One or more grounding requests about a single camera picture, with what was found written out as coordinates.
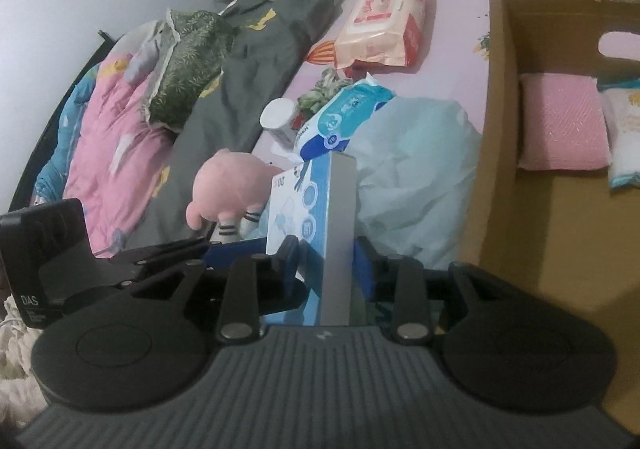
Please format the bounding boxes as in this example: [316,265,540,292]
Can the grey blanket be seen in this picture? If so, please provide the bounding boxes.
[105,0,363,255]

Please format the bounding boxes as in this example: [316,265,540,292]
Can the blue and grey box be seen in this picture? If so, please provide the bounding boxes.
[265,152,358,327]

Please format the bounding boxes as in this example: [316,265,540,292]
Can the green leaf print pillow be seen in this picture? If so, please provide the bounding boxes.
[145,9,236,130]

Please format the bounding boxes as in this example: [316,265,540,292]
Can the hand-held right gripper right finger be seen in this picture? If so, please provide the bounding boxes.
[352,235,511,345]

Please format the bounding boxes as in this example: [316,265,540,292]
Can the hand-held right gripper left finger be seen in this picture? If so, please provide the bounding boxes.
[125,235,308,345]

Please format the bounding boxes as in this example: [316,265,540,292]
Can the pink towel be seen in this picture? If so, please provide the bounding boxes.
[517,73,613,171]

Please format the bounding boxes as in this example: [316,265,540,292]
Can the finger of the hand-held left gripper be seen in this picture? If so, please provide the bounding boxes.
[107,236,275,280]

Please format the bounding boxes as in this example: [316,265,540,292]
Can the orange wet wipes pack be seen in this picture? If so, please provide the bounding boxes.
[332,0,427,70]

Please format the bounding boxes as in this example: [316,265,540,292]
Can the white jar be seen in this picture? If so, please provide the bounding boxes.
[260,98,301,152]

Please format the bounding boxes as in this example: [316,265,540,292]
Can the green scrunchie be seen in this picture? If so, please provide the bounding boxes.
[297,68,351,122]

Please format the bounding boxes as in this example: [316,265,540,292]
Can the pink plush toy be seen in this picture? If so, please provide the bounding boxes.
[186,146,286,242]

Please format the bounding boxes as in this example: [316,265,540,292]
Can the white soft packet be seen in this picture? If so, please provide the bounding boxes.
[597,79,640,190]

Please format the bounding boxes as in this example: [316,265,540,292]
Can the white knitted cloth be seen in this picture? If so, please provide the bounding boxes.
[0,296,48,430]

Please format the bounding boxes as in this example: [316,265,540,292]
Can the pink printed quilt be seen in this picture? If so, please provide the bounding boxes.
[32,22,176,240]

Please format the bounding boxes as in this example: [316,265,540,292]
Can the blue wet wipes pack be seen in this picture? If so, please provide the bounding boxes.
[292,74,398,165]

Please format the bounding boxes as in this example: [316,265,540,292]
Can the brown cardboard box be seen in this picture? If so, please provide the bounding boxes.
[472,0,640,345]

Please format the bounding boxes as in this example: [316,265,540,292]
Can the white plastic bag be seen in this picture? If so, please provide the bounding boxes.
[350,96,486,270]

